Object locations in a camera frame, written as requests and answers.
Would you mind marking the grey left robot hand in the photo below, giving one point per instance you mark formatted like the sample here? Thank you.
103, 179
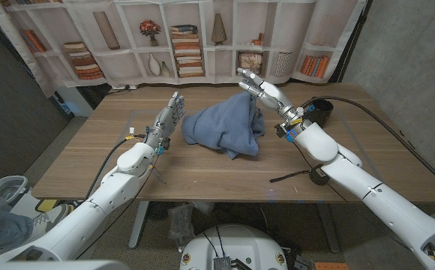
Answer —
165, 123

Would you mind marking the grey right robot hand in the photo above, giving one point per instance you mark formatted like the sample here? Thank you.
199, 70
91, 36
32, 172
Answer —
273, 95

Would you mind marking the blue hoodie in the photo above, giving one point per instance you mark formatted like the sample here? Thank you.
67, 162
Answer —
225, 125

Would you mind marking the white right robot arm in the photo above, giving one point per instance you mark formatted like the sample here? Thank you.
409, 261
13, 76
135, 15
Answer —
382, 202

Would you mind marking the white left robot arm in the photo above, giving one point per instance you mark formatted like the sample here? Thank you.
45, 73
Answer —
112, 191

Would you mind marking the black cup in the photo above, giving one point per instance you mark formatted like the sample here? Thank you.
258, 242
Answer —
324, 112

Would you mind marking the black tape measure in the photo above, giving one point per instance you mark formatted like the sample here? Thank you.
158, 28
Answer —
318, 178

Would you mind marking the white power strip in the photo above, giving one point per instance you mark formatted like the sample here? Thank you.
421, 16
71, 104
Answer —
122, 87

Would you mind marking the printed bookshelf backdrop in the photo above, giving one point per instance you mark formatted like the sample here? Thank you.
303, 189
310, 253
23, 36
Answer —
210, 63

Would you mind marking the white cabinet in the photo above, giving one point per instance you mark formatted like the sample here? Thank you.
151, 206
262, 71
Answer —
73, 101

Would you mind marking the clear plastic bag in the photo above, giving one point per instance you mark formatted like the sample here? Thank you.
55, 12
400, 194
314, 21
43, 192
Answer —
180, 223

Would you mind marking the grey table leg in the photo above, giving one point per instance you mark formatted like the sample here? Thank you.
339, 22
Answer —
138, 225
328, 228

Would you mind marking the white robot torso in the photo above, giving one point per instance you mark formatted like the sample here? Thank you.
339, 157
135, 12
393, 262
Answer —
236, 243

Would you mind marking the yellow black floor object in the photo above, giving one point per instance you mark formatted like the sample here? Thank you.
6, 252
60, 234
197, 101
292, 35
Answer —
47, 205

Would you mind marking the grey white sneaker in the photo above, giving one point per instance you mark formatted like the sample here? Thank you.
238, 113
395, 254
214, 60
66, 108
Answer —
50, 219

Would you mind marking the white grey plastic bin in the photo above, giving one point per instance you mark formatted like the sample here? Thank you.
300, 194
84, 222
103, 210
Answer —
9, 187

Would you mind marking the orange box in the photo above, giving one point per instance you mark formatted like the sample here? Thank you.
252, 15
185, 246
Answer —
332, 266

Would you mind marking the person leg in jeans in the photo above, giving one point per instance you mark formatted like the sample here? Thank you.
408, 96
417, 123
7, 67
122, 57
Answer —
0, 228

